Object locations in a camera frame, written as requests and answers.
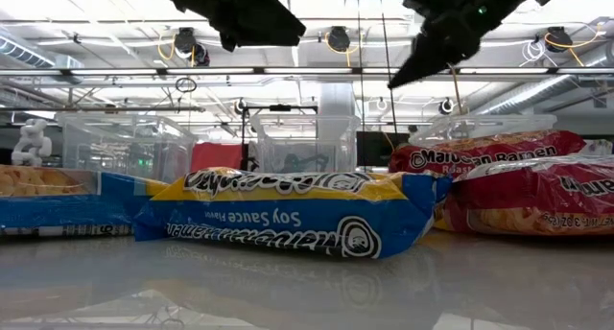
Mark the blue soy sauce ramen pack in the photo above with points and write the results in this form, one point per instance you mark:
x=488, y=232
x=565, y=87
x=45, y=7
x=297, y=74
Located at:
x=62, y=210
x=288, y=219

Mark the floral cloth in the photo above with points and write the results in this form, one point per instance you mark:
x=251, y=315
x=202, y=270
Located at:
x=597, y=147

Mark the silver ventilation duct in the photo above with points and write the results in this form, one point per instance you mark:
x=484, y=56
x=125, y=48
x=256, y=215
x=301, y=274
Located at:
x=551, y=87
x=29, y=54

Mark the white humanoid robot figure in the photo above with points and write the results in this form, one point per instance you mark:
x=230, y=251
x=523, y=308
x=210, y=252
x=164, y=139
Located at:
x=31, y=143

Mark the white round column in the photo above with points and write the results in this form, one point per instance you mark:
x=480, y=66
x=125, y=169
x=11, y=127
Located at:
x=337, y=102

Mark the maroon Maruchan ramen pack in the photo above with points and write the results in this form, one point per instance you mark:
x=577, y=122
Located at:
x=479, y=152
x=527, y=195

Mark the clear plastic bin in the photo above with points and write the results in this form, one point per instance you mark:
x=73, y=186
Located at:
x=125, y=143
x=307, y=138
x=503, y=124

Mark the black cabinet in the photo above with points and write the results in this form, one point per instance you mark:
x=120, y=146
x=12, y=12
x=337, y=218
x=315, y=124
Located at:
x=379, y=148

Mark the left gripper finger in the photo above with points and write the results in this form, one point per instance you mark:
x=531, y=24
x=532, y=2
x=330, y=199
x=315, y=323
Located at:
x=254, y=36
x=268, y=11

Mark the red panel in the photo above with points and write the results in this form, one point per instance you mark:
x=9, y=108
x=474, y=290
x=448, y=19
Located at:
x=216, y=156

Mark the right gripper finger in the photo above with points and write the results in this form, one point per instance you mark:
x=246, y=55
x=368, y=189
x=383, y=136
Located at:
x=427, y=44
x=446, y=54

